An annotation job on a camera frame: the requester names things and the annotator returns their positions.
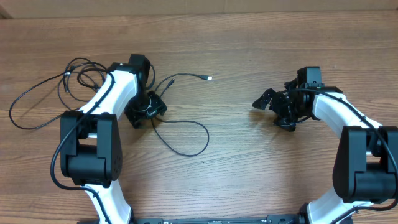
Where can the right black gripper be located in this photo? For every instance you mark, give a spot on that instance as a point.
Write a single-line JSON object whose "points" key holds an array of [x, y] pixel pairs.
{"points": [[280, 106]]}

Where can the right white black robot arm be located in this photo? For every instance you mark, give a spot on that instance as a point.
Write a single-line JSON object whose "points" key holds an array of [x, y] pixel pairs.
{"points": [[365, 170]]}

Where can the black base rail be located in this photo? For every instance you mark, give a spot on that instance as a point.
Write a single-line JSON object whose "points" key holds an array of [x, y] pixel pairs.
{"points": [[242, 220]]}

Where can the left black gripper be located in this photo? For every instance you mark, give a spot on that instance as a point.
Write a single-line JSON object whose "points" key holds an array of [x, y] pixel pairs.
{"points": [[158, 107]]}

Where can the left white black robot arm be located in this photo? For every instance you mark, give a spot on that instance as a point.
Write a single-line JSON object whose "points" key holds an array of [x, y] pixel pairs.
{"points": [[90, 151]]}

